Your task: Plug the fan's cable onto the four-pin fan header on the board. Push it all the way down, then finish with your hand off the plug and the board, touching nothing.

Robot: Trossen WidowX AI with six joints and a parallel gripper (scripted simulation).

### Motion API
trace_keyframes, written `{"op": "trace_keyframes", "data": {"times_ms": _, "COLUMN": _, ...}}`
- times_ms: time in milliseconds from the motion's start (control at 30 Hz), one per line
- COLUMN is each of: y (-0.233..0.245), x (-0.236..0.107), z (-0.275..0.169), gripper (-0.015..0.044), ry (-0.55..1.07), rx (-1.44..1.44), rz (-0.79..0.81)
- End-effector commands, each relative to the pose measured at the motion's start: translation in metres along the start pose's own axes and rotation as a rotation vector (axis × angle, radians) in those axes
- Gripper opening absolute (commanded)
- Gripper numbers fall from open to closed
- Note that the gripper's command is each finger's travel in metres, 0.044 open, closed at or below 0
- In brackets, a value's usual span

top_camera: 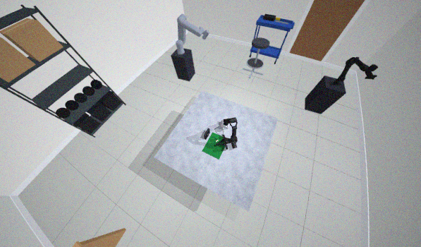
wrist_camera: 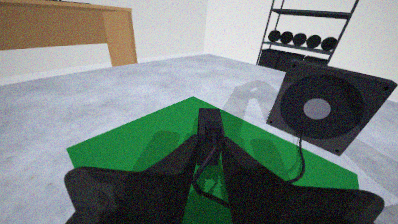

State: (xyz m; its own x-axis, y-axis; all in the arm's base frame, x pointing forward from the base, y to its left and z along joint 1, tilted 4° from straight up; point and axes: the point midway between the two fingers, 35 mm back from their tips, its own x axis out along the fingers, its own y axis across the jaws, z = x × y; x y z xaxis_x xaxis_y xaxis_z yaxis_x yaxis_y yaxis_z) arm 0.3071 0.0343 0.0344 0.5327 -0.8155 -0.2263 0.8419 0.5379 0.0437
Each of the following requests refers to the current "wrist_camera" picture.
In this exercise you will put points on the green circuit board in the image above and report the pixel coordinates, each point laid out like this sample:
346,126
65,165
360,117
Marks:
139,144

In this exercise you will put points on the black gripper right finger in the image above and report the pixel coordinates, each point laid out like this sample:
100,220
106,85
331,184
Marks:
258,196

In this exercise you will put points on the black cable with plug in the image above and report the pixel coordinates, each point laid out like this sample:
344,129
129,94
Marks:
211,135

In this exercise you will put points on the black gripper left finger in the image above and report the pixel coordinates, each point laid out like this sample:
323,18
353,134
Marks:
161,191

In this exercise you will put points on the black cooling fan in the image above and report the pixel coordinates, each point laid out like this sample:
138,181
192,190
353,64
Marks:
331,105

